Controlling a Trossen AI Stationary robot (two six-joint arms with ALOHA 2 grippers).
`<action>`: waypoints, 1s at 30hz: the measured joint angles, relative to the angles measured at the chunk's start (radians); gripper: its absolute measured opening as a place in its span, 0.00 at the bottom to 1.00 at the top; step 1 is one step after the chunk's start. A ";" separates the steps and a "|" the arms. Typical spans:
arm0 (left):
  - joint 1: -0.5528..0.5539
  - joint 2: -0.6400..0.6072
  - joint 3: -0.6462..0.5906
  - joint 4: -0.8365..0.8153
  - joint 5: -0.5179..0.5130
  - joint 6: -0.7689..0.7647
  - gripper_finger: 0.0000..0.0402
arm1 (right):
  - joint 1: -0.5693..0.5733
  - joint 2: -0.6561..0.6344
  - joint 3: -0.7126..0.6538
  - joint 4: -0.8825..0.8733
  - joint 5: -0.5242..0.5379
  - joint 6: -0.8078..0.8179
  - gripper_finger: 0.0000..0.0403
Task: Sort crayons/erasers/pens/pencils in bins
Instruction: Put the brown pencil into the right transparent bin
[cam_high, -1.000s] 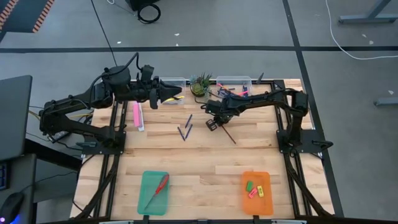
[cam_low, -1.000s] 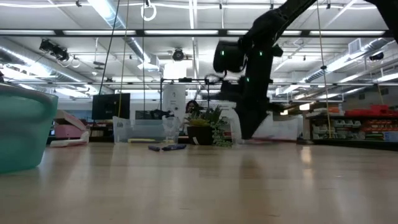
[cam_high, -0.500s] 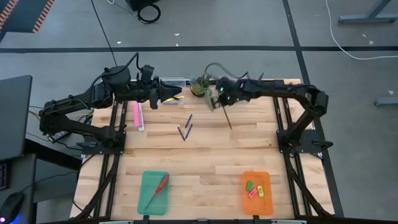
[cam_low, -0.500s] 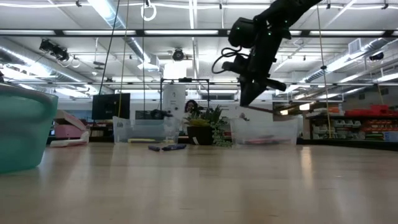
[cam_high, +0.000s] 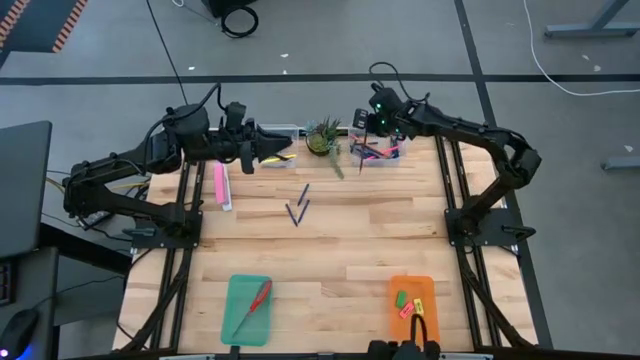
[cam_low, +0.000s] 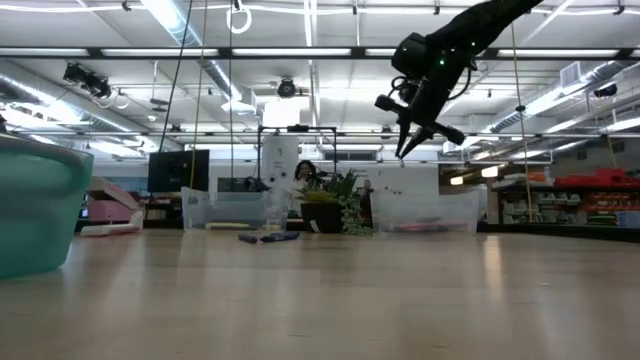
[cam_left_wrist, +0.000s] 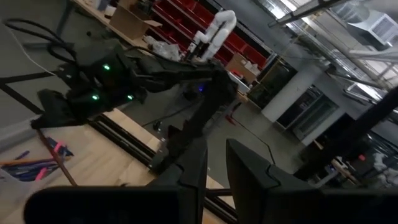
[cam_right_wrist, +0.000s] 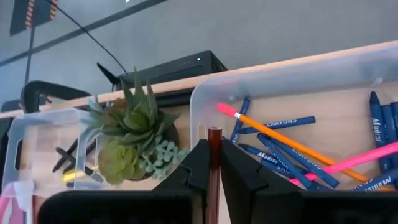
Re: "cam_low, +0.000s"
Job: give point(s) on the black ceiling camera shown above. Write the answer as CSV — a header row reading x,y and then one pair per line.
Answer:
x,y
605,90
86,80
286,88

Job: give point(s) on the potted succulent plant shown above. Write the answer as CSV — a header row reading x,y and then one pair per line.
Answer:
x,y
325,215

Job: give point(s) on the white pillar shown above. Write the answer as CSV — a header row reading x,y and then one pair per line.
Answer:
x,y
280,155

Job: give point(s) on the clear plastic bin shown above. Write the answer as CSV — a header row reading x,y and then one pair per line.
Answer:
x,y
230,210
425,205

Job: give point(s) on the blue crayon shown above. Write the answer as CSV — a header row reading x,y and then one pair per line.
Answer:
x,y
247,238

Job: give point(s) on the shelving with red bins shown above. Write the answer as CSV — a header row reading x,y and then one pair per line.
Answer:
x,y
600,181

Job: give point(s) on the teal plastic bin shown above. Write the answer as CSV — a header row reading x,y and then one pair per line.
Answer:
x,y
40,215

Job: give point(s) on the yellow crayon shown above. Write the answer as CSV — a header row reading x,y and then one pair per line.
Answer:
x,y
227,226

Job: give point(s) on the black monitor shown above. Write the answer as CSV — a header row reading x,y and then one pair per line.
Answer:
x,y
177,171

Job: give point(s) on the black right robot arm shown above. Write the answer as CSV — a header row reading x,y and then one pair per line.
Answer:
x,y
475,22

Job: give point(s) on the dark pens cluster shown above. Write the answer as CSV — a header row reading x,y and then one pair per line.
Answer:
x,y
280,236

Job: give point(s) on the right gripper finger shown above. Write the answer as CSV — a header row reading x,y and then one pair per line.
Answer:
x,y
404,137
417,142

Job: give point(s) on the pink stapler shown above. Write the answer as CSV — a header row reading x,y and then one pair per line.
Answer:
x,y
107,207

